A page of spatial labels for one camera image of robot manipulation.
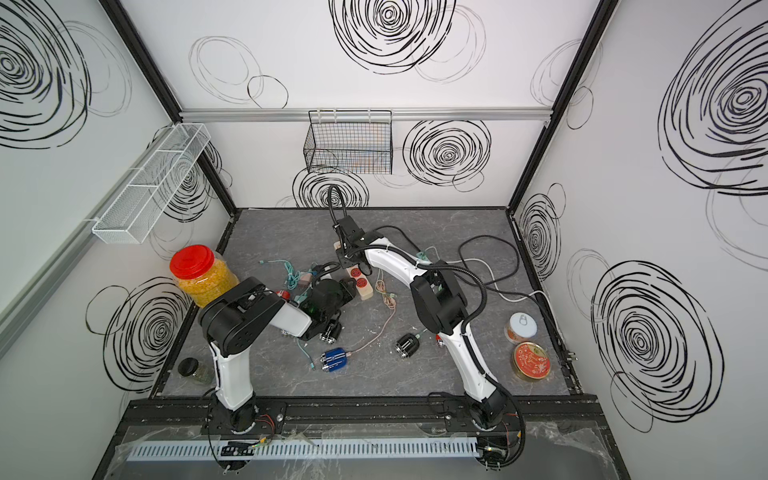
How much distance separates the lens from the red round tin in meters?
0.79

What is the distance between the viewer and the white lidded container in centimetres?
84

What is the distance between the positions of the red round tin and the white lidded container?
2cm
